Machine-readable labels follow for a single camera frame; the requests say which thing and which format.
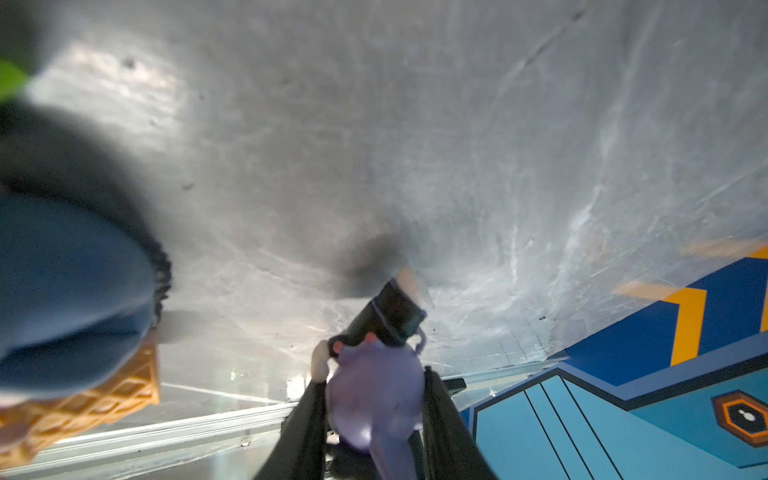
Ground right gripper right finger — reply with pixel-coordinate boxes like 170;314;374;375
423;367;497;480

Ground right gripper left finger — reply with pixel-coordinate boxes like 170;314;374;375
254;382;328;480

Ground purple figure toy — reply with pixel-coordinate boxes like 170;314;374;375
312;268;433;479

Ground blue Stitch ice-cream toy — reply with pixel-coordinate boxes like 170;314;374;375
1;100;172;451

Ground pink green toy car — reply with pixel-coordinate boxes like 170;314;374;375
0;58;29;104

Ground aluminium rail frame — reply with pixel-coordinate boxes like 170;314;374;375
0;359;565;480

